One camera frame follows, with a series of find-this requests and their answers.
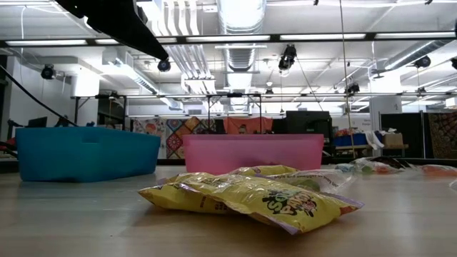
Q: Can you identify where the brown cardboard box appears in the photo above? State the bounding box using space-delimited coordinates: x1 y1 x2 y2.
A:
383 132 404 147

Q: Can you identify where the yellow Sour Patch candy pack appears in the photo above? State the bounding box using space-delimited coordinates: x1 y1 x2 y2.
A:
137 183 233 215
230 164 301 176
167 172 365 236

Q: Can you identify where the dark patterned tapestry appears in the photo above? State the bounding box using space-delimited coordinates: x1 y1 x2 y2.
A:
427 112 457 160

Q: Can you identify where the pink plastic bin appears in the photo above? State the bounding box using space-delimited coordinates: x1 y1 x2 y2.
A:
182 133 325 176

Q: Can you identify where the black bar with light strips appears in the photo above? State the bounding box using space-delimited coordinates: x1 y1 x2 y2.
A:
0 31 457 47

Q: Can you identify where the black hanging camera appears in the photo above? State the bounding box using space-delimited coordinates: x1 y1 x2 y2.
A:
278 44 298 71

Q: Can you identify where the white cloth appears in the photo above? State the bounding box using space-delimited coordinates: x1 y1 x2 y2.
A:
363 130 385 151

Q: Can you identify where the small black monitor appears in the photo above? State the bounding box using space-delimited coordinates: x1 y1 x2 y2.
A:
27 116 48 129

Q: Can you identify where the blue plastic bin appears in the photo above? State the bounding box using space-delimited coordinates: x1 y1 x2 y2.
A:
16 126 161 183

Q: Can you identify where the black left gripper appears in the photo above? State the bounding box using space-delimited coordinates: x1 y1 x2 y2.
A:
55 0 169 61

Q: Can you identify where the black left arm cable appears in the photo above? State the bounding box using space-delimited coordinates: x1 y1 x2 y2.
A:
0 65 79 129

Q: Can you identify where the blue background crate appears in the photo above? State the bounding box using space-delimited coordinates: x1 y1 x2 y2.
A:
333 133 371 147

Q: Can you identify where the colourful patterned quilt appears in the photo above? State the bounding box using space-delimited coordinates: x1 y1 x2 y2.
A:
131 116 217 160

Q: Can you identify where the dark partition panel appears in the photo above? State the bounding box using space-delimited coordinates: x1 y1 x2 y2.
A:
380 112 429 158

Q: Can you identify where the orange ring pop candy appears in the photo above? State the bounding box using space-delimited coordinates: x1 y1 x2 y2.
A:
373 162 404 175

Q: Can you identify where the large black monitor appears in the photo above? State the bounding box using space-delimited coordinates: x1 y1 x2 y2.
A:
281 110 333 158

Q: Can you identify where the silver ventilation duct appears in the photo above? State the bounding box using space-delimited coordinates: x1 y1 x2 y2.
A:
216 0 268 74

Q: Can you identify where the orange hanging cloth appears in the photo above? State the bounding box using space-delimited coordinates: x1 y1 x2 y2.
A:
224 116 274 136

